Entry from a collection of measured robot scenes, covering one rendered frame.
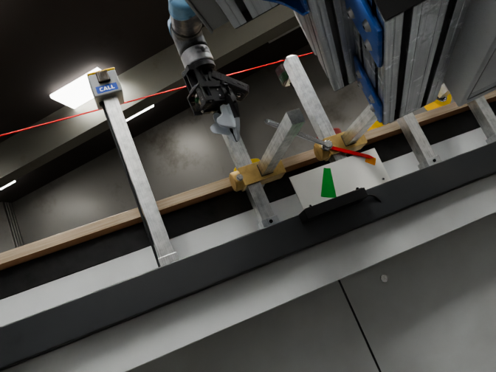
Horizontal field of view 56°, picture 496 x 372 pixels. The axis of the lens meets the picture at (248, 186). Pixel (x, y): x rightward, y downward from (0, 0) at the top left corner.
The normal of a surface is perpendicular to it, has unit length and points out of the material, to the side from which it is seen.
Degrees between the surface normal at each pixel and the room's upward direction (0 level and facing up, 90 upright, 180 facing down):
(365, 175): 90
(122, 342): 90
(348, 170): 90
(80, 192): 90
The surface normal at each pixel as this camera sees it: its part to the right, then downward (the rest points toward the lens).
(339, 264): 0.18, -0.33
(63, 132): -0.28, -0.14
